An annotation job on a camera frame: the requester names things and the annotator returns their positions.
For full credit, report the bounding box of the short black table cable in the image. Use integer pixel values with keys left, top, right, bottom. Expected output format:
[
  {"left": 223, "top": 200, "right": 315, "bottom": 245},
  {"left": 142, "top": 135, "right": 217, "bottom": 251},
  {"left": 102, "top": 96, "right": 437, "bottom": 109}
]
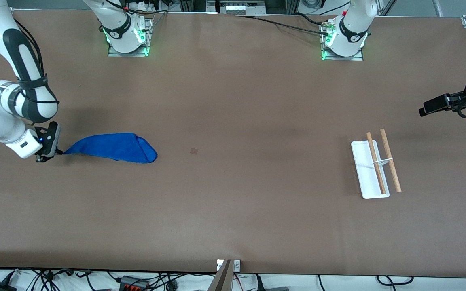
[{"left": 296, "top": 12, "right": 328, "bottom": 27}]

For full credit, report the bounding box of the grey camera pole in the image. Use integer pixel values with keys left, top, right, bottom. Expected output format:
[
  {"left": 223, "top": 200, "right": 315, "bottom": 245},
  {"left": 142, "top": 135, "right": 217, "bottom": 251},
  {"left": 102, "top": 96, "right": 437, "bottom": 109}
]
[{"left": 208, "top": 260, "right": 233, "bottom": 291}]

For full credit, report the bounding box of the looped black floor cable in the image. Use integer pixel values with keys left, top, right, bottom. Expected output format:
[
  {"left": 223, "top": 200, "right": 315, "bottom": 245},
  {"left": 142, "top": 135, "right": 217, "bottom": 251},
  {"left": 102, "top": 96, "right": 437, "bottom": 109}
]
[{"left": 377, "top": 276, "right": 414, "bottom": 286}]

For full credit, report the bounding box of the grey socket strip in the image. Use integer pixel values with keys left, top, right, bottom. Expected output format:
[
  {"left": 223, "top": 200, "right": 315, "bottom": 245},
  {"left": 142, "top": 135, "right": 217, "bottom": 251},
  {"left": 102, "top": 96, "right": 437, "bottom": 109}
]
[{"left": 217, "top": 0, "right": 267, "bottom": 16}]

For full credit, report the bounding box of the white towel rack base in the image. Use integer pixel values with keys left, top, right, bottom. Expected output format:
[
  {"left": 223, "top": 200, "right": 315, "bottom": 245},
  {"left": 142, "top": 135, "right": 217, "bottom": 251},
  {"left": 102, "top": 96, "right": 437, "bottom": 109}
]
[{"left": 351, "top": 140, "right": 390, "bottom": 199}]

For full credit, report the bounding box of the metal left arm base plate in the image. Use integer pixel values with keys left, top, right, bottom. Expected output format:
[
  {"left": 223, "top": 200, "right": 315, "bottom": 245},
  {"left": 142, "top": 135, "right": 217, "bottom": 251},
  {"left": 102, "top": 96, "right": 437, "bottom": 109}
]
[{"left": 321, "top": 20, "right": 364, "bottom": 61}]

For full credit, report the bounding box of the black orange power strip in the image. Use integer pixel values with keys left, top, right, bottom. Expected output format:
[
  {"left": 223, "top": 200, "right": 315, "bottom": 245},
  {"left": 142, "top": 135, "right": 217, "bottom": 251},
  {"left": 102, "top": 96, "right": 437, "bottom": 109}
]
[{"left": 119, "top": 276, "right": 149, "bottom": 291}]

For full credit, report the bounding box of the long black table cable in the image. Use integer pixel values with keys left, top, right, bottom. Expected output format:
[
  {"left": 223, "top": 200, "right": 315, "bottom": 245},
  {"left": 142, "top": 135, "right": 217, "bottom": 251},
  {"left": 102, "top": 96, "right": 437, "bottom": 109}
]
[{"left": 235, "top": 15, "right": 330, "bottom": 36}]

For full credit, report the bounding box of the blue towel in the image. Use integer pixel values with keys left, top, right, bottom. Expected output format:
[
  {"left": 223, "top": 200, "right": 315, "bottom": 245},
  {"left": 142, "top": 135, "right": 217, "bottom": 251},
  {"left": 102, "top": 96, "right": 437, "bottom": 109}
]
[{"left": 63, "top": 133, "right": 158, "bottom": 164}]

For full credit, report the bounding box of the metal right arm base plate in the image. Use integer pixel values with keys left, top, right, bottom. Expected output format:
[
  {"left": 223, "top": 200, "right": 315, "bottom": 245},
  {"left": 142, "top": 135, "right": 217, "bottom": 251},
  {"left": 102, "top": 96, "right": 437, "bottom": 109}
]
[{"left": 108, "top": 18, "right": 153, "bottom": 57}]

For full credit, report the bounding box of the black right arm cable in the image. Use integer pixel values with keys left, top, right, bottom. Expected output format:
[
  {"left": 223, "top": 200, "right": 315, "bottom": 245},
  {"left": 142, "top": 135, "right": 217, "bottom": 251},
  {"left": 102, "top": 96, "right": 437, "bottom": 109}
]
[{"left": 13, "top": 18, "right": 60, "bottom": 106}]

